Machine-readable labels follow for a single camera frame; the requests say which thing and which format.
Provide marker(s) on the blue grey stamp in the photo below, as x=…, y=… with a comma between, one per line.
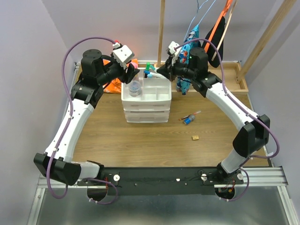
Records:
x=189, y=119

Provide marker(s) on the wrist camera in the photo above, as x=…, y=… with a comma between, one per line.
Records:
x=122, y=54
x=174, y=51

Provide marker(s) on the wooden clothes rack frame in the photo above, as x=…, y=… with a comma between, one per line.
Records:
x=197, y=68

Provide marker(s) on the black garment on hanger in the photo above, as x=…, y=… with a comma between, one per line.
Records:
x=215, y=63

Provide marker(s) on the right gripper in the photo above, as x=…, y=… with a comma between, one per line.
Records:
x=167, y=70

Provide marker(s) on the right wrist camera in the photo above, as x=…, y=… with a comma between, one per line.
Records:
x=174, y=51

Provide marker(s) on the clear jar of paperclips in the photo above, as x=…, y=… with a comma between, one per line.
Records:
x=134, y=88

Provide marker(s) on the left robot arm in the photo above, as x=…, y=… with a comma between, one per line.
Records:
x=56, y=163

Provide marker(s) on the orange hanger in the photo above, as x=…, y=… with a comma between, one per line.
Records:
x=222, y=14

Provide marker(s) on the black capped white marker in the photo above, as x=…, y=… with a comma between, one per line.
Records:
x=152, y=69

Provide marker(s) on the orange red pen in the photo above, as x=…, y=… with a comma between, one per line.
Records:
x=189, y=115

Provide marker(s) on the teal capped white marker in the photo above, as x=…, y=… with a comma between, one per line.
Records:
x=147, y=66

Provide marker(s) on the blue capped white marker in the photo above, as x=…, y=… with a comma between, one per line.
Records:
x=151, y=75

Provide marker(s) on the wooden hanger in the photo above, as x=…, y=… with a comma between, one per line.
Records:
x=232, y=7

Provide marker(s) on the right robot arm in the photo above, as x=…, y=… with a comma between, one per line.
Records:
x=253, y=129

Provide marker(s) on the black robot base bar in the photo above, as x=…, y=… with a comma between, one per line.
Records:
x=167, y=180

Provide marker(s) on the small tan eraser block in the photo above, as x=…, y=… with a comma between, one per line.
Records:
x=195, y=137

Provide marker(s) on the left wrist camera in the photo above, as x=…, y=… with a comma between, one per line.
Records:
x=122, y=54

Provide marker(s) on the white plastic drawer organizer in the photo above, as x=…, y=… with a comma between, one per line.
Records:
x=152, y=106

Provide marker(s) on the pink capped pen tube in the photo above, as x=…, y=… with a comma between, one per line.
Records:
x=134, y=62

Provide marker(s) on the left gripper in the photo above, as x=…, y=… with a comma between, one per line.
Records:
x=126, y=77

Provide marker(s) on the orange tie-dye cloth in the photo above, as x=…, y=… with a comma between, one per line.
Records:
x=114, y=87

